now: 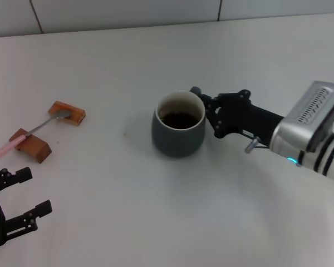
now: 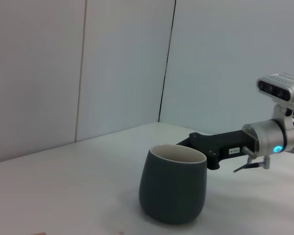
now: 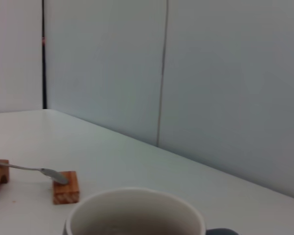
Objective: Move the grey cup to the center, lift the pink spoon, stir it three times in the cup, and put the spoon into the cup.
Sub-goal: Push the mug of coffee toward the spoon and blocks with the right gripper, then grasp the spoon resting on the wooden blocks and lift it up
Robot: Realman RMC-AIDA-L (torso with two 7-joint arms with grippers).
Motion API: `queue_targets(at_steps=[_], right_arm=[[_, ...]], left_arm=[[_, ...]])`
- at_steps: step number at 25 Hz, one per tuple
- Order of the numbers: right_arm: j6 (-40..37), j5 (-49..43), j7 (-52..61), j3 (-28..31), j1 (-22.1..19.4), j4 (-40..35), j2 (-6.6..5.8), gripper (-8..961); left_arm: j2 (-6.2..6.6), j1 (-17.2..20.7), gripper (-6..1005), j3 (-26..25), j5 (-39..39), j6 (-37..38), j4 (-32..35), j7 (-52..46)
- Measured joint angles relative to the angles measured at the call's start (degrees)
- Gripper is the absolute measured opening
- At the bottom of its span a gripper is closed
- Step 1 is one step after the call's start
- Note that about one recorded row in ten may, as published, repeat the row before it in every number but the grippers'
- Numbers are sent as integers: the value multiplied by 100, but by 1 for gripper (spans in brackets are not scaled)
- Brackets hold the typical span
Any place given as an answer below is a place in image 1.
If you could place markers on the solid wooden block rest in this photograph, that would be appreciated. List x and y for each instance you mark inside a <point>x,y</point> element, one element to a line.
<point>36,148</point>

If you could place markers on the dark coffee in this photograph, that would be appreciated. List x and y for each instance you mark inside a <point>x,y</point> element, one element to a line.
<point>181,121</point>

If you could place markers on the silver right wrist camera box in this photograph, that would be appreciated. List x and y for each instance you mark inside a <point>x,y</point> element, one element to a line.
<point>314,111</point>

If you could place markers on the wooden spoon rest with recess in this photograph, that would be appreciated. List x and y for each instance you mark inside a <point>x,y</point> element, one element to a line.
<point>78,115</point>

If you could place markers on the grey ceramic cup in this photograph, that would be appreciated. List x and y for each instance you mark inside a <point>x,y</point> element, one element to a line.
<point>175,142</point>

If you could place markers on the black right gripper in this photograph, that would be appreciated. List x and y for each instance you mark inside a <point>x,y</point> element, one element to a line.
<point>245,116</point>

